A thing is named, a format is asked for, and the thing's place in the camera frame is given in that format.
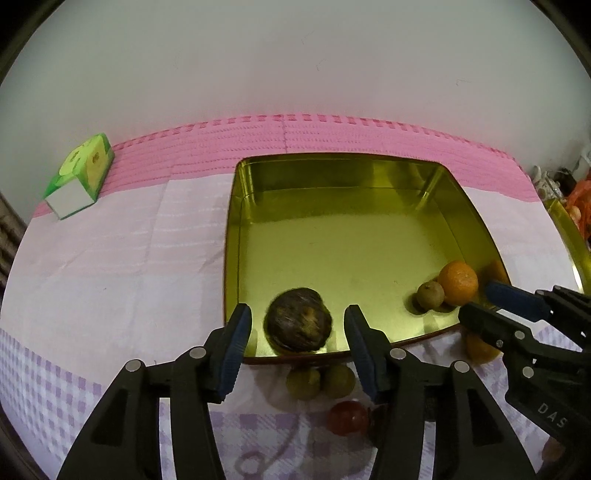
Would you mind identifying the pink purple checkered tablecloth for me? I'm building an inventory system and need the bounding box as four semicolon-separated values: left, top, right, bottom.
1;114;578;478

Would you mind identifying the orange mandarin with stem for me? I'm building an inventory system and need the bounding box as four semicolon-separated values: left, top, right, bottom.
465;332;501;365

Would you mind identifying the gold tin lid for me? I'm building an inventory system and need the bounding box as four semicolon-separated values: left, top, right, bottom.
544;199;591;295

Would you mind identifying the red toffee tin box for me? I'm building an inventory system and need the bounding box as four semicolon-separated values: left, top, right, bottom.
224;153;508;365

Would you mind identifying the tan longan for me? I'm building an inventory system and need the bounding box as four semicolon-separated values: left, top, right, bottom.
322;364;356;399
286;368;321;401

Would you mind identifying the orange plastic bag clutter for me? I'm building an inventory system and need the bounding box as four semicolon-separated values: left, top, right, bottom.
566;180;591;241

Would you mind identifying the dark brown fruit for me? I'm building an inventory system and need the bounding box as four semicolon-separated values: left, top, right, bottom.
263;287;332;355

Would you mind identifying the bamboo chair frame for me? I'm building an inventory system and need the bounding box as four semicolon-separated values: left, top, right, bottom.
0;195;26;296

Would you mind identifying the red tomato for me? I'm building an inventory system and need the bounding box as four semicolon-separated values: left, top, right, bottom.
327;401;369;436

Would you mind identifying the green tissue box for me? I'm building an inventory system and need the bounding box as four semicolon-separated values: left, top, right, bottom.
43;133;114;220

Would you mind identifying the green longan lone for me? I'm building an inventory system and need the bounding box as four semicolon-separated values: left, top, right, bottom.
416;280;445;310

